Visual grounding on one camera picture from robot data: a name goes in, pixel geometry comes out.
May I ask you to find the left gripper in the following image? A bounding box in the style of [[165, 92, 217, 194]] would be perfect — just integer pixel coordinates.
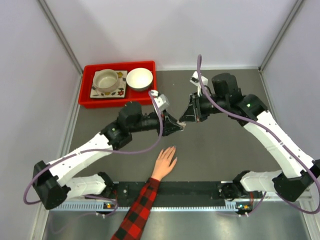
[[129, 110, 184, 139]]

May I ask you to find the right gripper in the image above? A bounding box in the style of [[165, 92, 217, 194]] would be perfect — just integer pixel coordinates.
[[179, 92, 228, 124]]

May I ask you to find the glitter nail polish bottle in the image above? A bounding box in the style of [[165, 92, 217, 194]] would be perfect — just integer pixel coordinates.
[[177, 120, 186, 131]]

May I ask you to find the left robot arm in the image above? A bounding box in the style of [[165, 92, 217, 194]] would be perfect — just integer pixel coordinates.
[[32, 101, 185, 210]]

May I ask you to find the red plaid sleeve forearm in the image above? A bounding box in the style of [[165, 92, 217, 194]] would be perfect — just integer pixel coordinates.
[[111, 177, 160, 240]]

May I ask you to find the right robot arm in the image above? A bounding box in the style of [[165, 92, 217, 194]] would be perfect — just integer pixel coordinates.
[[179, 72, 320, 202]]

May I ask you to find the person's hand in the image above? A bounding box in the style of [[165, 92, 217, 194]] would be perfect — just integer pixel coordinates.
[[151, 146, 178, 181]]

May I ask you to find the white ceramic bowl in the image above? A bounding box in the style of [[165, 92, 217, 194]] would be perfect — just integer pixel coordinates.
[[126, 67, 154, 92]]

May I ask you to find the floral square plate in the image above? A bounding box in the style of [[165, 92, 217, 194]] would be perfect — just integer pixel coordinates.
[[90, 70, 128, 99]]

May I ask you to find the red plastic tray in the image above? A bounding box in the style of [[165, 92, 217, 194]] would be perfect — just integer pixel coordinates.
[[78, 60, 158, 109]]

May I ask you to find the beige ceramic bowl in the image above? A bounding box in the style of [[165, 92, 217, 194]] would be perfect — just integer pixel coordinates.
[[92, 69, 120, 93]]

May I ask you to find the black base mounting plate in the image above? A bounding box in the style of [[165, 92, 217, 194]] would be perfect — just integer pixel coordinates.
[[84, 180, 253, 208]]

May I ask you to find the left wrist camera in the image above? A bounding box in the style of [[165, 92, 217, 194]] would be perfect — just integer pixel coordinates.
[[149, 89, 170, 112]]

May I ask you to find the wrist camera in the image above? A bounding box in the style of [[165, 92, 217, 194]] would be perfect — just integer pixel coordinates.
[[149, 89, 170, 112], [189, 71, 208, 87]]

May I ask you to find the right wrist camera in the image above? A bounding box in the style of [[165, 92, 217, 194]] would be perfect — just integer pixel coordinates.
[[189, 71, 208, 87]]

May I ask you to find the grey cable duct rail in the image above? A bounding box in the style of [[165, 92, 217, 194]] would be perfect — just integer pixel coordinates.
[[57, 199, 253, 213]]

